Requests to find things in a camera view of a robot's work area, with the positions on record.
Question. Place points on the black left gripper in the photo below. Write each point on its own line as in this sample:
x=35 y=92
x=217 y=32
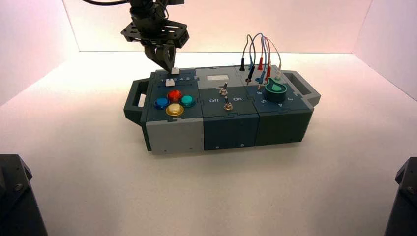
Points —
x=153 y=32

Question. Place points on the white slider knob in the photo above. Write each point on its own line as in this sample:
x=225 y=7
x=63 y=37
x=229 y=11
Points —
x=176 y=71
x=169 y=82

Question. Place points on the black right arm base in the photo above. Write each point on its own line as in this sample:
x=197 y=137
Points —
x=404 y=202

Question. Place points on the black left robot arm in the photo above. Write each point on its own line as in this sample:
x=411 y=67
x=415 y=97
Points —
x=143 y=8

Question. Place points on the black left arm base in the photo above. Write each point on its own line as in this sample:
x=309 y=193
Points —
x=16 y=202

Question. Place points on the red round push button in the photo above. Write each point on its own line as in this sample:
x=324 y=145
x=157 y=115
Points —
x=174 y=95

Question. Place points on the blue round push button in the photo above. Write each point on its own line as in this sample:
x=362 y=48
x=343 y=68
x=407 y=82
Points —
x=161 y=103

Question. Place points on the teal round push button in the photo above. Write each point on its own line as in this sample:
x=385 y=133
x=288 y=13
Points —
x=187 y=101

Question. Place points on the yellow round push button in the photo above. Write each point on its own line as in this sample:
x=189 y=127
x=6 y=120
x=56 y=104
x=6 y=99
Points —
x=175 y=110

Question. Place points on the white rectangular display window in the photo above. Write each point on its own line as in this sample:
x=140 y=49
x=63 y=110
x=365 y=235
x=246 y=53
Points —
x=218 y=78

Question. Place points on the dark teal grey control box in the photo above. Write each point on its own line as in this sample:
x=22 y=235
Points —
x=228 y=127

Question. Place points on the green rotary selector knob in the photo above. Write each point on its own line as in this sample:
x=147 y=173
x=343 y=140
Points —
x=276 y=92

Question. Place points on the metal toggle switch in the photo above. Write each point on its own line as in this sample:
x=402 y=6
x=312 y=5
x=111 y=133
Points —
x=223 y=90
x=227 y=105

